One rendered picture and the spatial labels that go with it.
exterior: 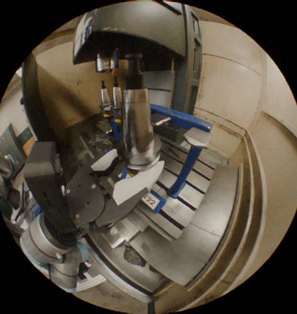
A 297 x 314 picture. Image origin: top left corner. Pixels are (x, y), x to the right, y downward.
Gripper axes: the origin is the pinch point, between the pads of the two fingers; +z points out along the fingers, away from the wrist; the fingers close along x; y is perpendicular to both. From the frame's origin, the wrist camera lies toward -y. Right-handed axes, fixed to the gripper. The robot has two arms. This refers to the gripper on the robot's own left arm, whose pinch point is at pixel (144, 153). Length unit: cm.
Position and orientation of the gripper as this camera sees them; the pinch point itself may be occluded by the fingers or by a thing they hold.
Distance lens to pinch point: 15.0
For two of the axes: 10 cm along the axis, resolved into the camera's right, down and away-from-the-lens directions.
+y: 0.1, 6.8, 7.3
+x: 7.3, 5.0, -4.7
